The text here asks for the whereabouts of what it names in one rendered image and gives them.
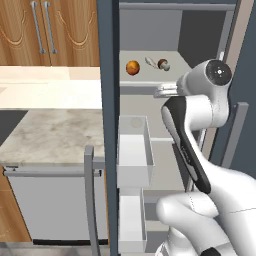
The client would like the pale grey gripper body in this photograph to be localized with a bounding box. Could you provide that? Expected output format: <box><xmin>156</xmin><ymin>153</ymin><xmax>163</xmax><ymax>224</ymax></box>
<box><xmin>153</xmin><ymin>82</ymin><xmax>181</xmax><ymax>99</ymax></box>

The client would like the brown cap mushroom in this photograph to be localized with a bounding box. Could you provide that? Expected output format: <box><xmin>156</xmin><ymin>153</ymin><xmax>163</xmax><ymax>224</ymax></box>
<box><xmin>157</xmin><ymin>58</ymin><xmax>171</xmax><ymax>72</ymax></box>

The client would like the small pale grey fish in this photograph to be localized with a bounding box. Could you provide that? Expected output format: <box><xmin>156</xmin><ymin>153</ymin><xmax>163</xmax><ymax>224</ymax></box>
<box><xmin>144</xmin><ymin>56</ymin><xmax>158</xmax><ymax>70</ymax></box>

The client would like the dark blue-grey fridge door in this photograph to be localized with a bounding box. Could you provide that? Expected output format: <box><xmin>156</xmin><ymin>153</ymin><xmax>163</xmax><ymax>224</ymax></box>
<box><xmin>96</xmin><ymin>0</ymin><xmax>121</xmax><ymax>256</ymax></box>
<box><xmin>209</xmin><ymin>0</ymin><xmax>256</xmax><ymax>175</ymax></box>

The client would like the wooden cupboard door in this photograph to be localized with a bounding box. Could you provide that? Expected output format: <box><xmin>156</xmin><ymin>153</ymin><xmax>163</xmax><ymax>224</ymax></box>
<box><xmin>49</xmin><ymin>0</ymin><xmax>101</xmax><ymax>67</ymax></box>
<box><xmin>0</xmin><ymin>0</ymin><xmax>52</xmax><ymax>67</ymax></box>

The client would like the grey fridge shelf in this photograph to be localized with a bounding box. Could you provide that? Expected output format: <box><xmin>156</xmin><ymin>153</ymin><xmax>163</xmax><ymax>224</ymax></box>
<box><xmin>119</xmin><ymin>49</ymin><xmax>194</xmax><ymax>97</ymax></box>

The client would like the orange round fruit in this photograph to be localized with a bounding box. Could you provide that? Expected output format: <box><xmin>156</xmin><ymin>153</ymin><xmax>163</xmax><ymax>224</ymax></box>
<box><xmin>125</xmin><ymin>60</ymin><xmax>141</xmax><ymax>77</ymax></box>

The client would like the dark blue-grey fridge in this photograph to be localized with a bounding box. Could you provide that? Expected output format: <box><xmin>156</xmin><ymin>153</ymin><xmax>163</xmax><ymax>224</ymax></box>
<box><xmin>118</xmin><ymin>0</ymin><xmax>242</xmax><ymax>256</ymax></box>

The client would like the white fridge bin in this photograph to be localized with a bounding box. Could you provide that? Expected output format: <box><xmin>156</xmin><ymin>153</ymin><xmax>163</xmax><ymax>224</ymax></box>
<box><xmin>117</xmin><ymin>187</ymin><xmax>148</xmax><ymax>254</ymax></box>
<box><xmin>116</xmin><ymin>115</ymin><xmax>156</xmax><ymax>190</ymax></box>

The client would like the silver dishwasher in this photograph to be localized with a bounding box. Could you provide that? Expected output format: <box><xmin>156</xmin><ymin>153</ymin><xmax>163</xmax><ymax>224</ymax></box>
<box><xmin>2</xmin><ymin>165</ymin><xmax>110</xmax><ymax>247</ymax></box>

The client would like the black hob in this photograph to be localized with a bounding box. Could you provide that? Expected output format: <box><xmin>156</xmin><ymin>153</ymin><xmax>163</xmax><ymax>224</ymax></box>
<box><xmin>0</xmin><ymin>109</ymin><xmax>30</xmax><ymax>147</ymax></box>

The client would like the wooden base cabinet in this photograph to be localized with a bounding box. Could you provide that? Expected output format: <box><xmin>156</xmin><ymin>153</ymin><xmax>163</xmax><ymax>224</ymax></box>
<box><xmin>0</xmin><ymin>166</ymin><xmax>33</xmax><ymax>243</ymax></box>

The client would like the grey fridge door handle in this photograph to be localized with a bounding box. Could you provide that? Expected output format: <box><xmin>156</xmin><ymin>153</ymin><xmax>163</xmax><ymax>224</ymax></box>
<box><xmin>221</xmin><ymin>101</ymin><xmax>250</xmax><ymax>170</ymax></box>
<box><xmin>83</xmin><ymin>144</ymin><xmax>106</xmax><ymax>256</ymax></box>

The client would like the grey cupboard door handle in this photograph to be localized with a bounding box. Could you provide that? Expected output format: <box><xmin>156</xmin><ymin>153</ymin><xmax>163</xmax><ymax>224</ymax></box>
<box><xmin>30</xmin><ymin>0</ymin><xmax>47</xmax><ymax>55</ymax></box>
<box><xmin>41</xmin><ymin>0</ymin><xmax>59</xmax><ymax>55</ymax></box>

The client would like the grey dishwasher handle bar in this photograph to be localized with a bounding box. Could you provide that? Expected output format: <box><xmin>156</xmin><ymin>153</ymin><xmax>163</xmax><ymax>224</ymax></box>
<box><xmin>2</xmin><ymin>168</ymin><xmax>103</xmax><ymax>178</ymax></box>

